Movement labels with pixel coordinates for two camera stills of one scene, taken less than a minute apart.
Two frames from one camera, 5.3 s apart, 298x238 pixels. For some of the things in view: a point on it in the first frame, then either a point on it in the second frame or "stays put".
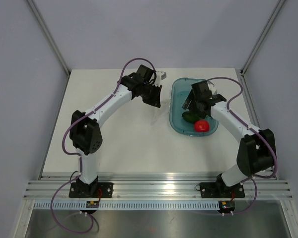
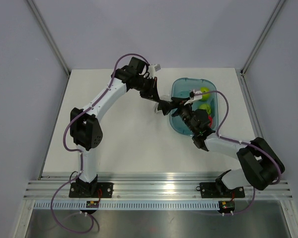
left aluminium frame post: (49, 36) stays put
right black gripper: (201, 114) -> (167, 106)
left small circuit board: (92, 204) stays put
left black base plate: (97, 190) stays put
